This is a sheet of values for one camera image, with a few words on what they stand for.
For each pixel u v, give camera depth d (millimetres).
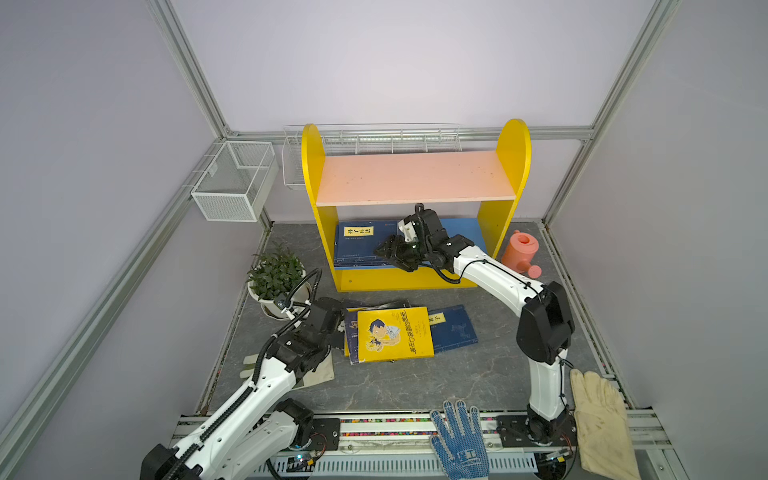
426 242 680
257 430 569
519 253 990
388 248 769
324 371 844
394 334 844
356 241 910
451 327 913
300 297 984
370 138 938
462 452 708
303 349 547
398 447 734
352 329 854
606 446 723
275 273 846
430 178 764
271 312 940
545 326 501
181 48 738
